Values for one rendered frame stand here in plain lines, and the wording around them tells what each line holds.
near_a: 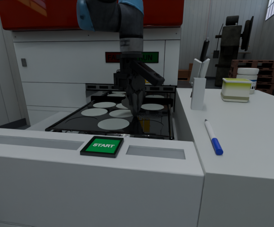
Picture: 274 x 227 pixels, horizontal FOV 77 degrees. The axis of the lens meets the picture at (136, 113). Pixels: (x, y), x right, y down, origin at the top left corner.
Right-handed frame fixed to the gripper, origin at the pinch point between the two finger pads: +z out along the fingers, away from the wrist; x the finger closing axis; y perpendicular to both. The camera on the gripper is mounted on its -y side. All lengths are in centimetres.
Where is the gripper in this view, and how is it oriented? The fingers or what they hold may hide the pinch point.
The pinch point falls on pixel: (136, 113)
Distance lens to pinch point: 60.7
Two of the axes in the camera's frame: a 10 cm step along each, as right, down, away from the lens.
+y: -8.1, -1.8, 5.6
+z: 0.0, 9.5, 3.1
